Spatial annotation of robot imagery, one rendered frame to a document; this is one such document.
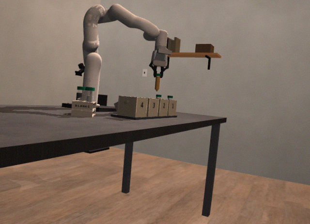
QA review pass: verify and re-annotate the peach tube rack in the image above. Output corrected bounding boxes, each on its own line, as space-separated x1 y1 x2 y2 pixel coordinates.
71 100 96 117

